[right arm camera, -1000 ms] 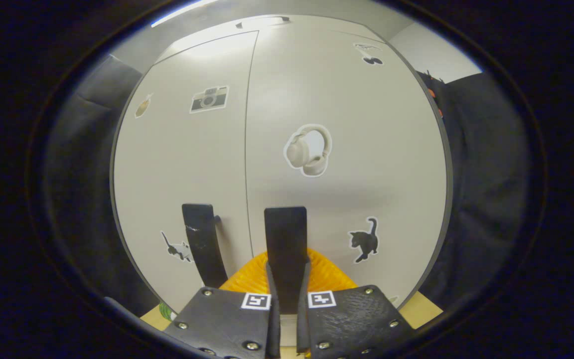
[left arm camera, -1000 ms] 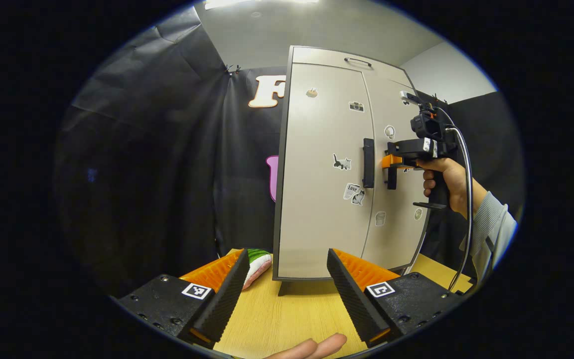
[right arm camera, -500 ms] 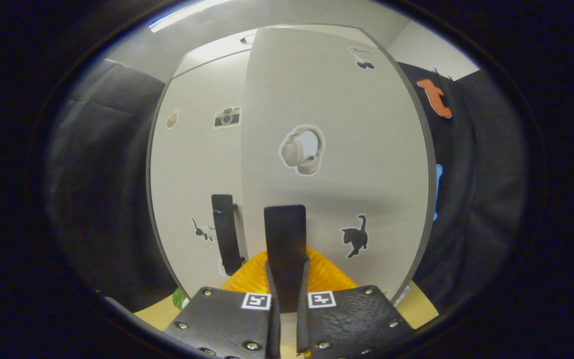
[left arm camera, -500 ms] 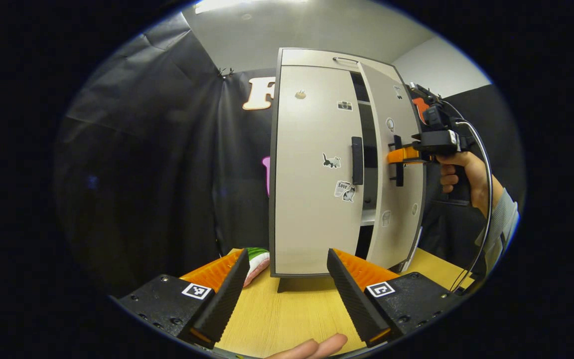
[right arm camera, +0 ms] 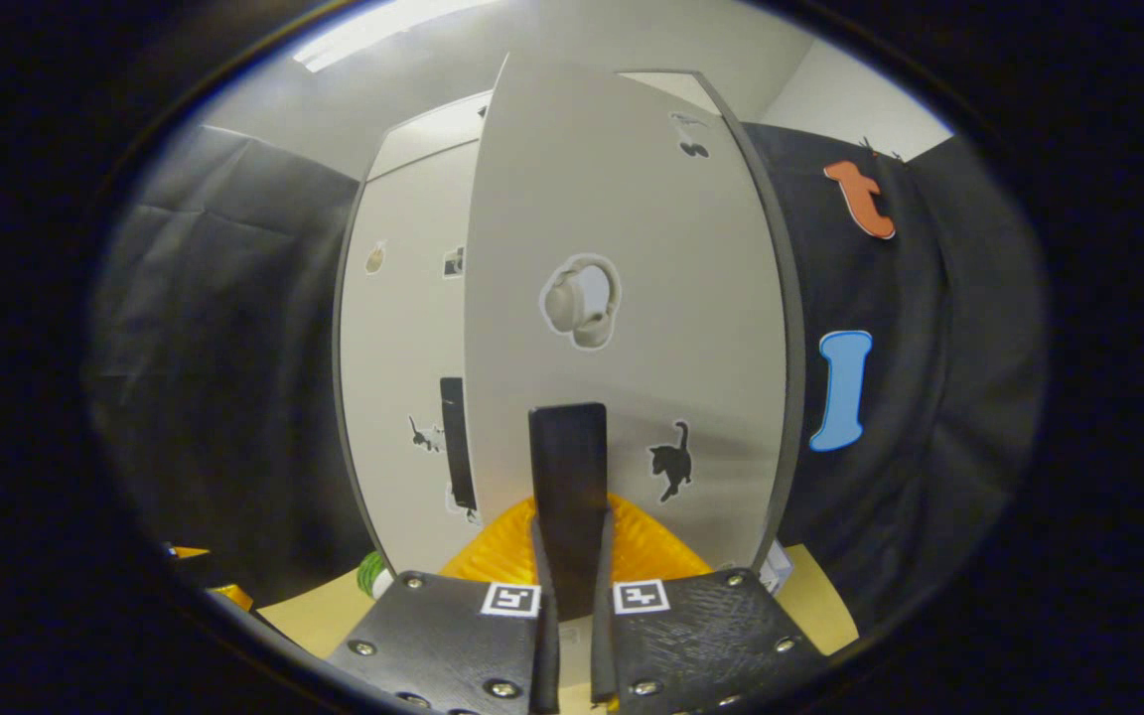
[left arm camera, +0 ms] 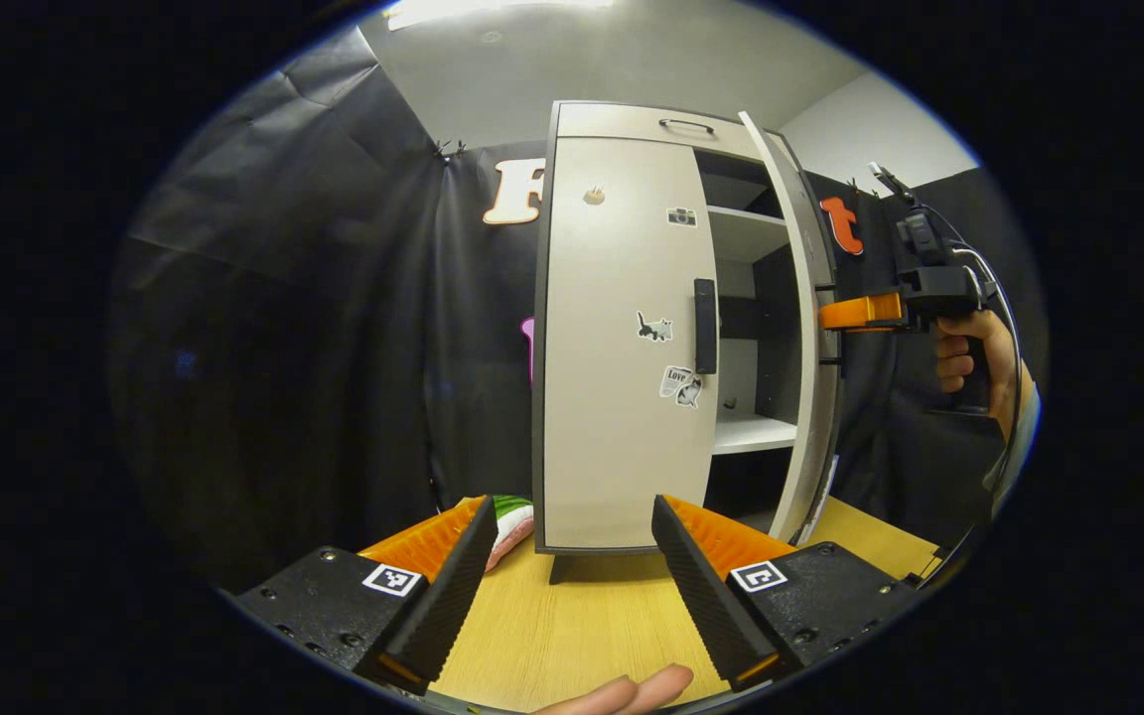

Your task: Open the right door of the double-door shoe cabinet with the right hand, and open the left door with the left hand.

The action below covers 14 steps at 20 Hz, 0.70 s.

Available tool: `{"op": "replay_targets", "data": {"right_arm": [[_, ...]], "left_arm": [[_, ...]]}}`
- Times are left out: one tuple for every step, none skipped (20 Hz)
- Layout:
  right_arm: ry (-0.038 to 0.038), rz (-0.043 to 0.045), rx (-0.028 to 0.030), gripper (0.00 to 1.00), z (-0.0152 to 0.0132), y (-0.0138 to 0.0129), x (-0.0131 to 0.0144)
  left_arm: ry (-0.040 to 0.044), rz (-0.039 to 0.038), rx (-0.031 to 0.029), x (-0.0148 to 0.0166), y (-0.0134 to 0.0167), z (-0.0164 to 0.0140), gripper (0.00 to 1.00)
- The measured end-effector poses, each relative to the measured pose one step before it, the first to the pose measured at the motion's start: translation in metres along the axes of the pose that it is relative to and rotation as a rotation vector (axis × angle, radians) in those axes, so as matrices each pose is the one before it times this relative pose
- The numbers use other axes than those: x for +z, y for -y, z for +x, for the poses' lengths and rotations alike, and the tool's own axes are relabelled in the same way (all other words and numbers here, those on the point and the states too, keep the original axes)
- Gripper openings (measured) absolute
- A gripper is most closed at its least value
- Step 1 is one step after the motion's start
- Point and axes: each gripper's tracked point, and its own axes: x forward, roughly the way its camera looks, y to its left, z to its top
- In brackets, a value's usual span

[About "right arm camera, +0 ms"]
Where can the green round object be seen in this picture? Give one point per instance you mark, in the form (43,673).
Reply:
(373,574)

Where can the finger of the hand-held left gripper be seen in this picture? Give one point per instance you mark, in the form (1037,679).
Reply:
(187,551)
(232,598)

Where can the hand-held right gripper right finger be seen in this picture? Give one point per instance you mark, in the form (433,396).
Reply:
(602,655)

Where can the black backdrop cloth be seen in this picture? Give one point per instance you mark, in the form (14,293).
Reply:
(224,377)

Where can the small white box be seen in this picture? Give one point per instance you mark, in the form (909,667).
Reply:
(776,568)

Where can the grey double-door shoe cabinet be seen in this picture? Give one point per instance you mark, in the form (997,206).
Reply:
(403,348)

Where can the grey cabinet door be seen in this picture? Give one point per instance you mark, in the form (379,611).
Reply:
(632,199)
(398,338)

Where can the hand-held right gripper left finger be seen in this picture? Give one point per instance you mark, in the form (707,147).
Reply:
(544,655)

